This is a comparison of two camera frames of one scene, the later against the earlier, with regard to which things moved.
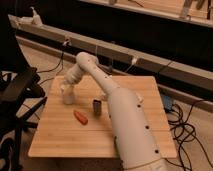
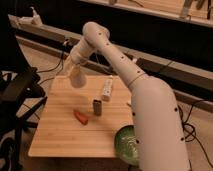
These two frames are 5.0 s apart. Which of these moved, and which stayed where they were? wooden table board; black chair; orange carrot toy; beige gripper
Moved: beige gripper
Stayed: wooden table board; orange carrot toy; black chair
